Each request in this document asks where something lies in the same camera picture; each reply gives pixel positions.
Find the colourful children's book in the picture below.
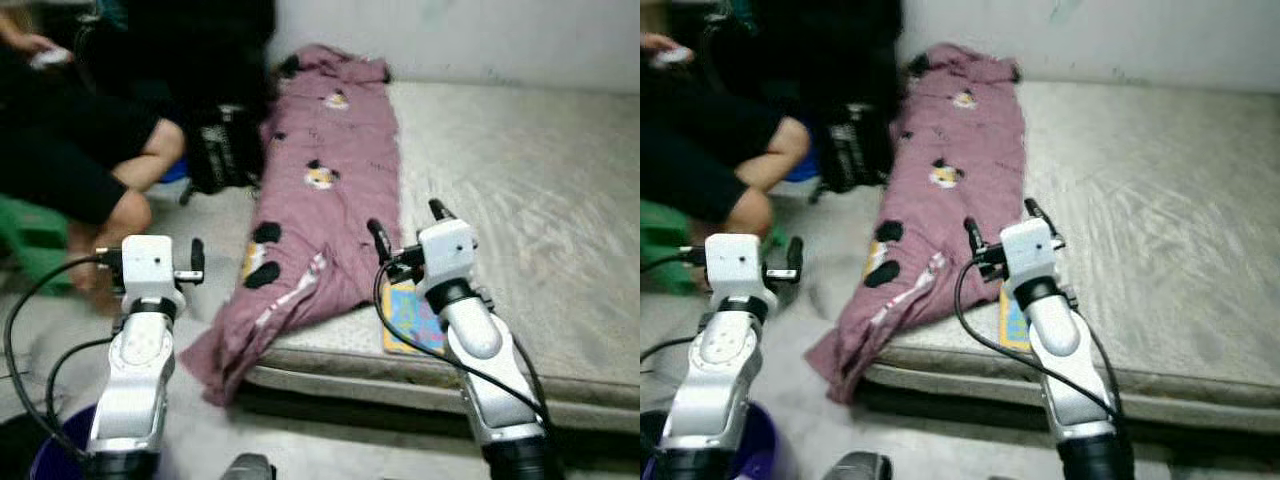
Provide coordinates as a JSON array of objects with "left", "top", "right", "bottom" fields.
[
  {"left": 382, "top": 280, "right": 451, "bottom": 358},
  {"left": 998, "top": 285, "right": 1032, "bottom": 353}
]

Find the pink cartoon print blanket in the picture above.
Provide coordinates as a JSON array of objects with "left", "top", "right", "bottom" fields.
[
  {"left": 180, "top": 43, "right": 403, "bottom": 408},
  {"left": 805, "top": 42, "right": 1028, "bottom": 406}
]

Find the white quilted mattress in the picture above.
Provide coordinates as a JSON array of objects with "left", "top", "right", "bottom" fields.
[
  {"left": 865, "top": 80, "right": 1280, "bottom": 437},
  {"left": 245, "top": 80, "right": 640, "bottom": 437}
]

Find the black bag with white print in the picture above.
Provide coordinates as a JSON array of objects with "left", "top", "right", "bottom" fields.
[
  {"left": 815, "top": 100, "right": 897, "bottom": 194},
  {"left": 183, "top": 100, "right": 267, "bottom": 197}
]

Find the green plastic stool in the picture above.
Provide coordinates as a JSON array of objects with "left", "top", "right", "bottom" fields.
[
  {"left": 0, "top": 195, "right": 77, "bottom": 297},
  {"left": 640, "top": 200, "right": 703, "bottom": 297}
]

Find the person in black clothes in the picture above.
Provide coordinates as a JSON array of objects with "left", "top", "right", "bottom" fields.
[
  {"left": 640, "top": 30, "right": 812, "bottom": 237},
  {"left": 0, "top": 10, "right": 187, "bottom": 313}
]

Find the purple plastic bucket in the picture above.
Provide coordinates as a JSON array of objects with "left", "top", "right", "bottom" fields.
[
  {"left": 640, "top": 400, "right": 797, "bottom": 480},
  {"left": 28, "top": 404, "right": 173, "bottom": 480}
]

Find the silver left robot leg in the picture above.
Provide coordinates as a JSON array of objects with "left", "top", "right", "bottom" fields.
[
  {"left": 220, "top": 452, "right": 277, "bottom": 480},
  {"left": 825, "top": 452, "right": 892, "bottom": 480}
]

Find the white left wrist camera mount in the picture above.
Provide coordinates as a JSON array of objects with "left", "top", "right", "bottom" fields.
[
  {"left": 120, "top": 235, "right": 187, "bottom": 317},
  {"left": 705, "top": 233, "right": 779, "bottom": 314}
]

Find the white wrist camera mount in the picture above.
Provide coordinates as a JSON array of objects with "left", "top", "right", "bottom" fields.
[
  {"left": 120, "top": 235, "right": 187, "bottom": 317},
  {"left": 705, "top": 233, "right": 779, "bottom": 314},
  {"left": 998, "top": 218, "right": 1063, "bottom": 293},
  {"left": 415, "top": 218, "right": 479, "bottom": 301}
]

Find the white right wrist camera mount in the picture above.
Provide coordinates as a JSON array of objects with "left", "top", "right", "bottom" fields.
[
  {"left": 998, "top": 218, "right": 1063, "bottom": 293},
  {"left": 415, "top": 218, "right": 479, "bottom": 301}
]

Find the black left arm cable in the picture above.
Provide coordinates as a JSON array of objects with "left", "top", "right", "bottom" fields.
[
  {"left": 640, "top": 248, "right": 711, "bottom": 367},
  {"left": 3, "top": 248, "right": 126, "bottom": 467}
]

